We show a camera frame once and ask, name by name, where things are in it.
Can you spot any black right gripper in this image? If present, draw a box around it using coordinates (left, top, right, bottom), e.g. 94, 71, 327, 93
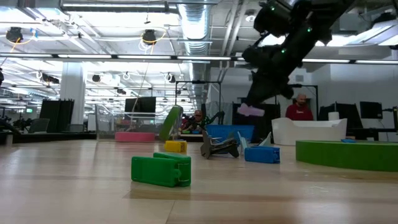
241, 43, 295, 106

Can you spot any lilac staple remover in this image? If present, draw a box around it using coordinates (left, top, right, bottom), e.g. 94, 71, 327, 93
237, 103, 266, 118

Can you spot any green bowl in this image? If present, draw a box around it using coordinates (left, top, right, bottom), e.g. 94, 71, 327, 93
159, 105, 185, 142

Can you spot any wide green tape roll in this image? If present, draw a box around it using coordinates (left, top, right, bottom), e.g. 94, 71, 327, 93
295, 139, 398, 173

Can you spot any yellow mini stapler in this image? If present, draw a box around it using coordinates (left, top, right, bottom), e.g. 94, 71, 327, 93
164, 139, 188, 154

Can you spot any green mini stapler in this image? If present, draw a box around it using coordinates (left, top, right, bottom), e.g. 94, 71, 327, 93
131, 151, 192, 188

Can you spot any pink tape roll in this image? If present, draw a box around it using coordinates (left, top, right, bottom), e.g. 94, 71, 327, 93
114, 131, 156, 143

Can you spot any person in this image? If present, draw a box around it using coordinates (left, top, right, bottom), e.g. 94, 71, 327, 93
182, 109, 206, 131
285, 93, 315, 121

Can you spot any blue plastic basket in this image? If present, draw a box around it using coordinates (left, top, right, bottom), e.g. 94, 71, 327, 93
205, 124, 256, 145

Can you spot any white plastic bin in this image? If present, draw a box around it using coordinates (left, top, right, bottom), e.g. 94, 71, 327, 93
271, 117, 348, 146

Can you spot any large black monitor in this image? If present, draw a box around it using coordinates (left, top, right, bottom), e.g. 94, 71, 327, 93
317, 103, 359, 129

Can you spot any small black monitor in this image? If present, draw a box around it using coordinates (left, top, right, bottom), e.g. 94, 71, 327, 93
359, 101, 384, 120

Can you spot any black ceiling device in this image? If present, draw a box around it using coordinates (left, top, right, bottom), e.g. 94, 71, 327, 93
5, 26, 24, 44
141, 29, 157, 46

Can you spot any clear plastic bin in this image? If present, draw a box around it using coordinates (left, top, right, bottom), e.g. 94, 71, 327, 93
95, 103, 185, 143

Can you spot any long ceiling light bar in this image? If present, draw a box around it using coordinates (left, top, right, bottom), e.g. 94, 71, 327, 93
0, 53, 398, 65

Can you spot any black partition panel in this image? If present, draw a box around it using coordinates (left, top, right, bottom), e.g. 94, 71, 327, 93
39, 98, 75, 134

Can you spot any grey office chair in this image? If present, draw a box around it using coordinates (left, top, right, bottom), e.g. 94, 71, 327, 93
28, 118, 50, 134

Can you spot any black stand frame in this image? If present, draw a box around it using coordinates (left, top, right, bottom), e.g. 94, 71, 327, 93
174, 80, 223, 125
287, 83, 319, 121

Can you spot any silver ventilation duct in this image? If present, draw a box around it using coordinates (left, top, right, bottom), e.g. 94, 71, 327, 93
177, 0, 216, 57

